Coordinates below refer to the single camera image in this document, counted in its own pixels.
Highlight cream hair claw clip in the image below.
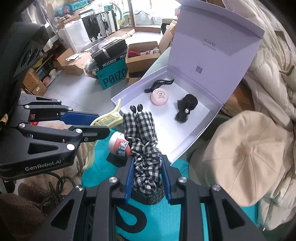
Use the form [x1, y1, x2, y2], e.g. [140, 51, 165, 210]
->
[82, 99, 123, 171]

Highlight pink white plastic bottle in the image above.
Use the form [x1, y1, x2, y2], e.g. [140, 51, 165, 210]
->
[108, 132, 132, 158]

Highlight black white gingham scrunchie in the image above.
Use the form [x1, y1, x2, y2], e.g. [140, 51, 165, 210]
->
[123, 111, 162, 196]

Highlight pink round compact case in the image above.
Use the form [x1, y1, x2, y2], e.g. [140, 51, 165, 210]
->
[150, 88, 169, 106]

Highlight black hair claw clip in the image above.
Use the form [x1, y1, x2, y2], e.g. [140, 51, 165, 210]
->
[144, 79, 174, 93]

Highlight black mesh bow with pearl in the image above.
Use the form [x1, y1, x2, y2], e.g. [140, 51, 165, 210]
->
[175, 94, 198, 123]

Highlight black velvet hair band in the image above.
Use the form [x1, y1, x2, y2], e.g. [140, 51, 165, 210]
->
[131, 184, 165, 205]

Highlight black polka dot scrunchie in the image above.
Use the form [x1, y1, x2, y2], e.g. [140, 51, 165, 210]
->
[130, 104, 144, 113]

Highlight brown cardboard box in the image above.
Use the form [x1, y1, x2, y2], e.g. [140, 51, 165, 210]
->
[57, 48, 91, 75]

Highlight teal bubble mailer bag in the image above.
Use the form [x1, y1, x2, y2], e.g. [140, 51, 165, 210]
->
[82, 129, 258, 240]

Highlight beige newsboy cap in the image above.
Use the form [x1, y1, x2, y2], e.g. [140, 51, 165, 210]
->
[189, 110, 294, 207]

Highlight teal Poizon cardboard box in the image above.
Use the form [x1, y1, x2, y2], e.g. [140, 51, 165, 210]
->
[95, 54, 127, 90]

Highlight white storage bin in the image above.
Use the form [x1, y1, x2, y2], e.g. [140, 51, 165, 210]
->
[58, 19, 91, 53]

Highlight open cardboard box red items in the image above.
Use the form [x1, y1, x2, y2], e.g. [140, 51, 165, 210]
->
[125, 41, 161, 73]

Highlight beige puffer jacket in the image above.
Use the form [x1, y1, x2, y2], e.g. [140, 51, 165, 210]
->
[223, 1, 295, 230]

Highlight lavender open gift box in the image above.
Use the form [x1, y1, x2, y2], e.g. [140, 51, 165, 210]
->
[112, 1, 264, 162]

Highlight black box with strap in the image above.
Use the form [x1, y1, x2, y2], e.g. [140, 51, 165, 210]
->
[91, 39, 127, 66]

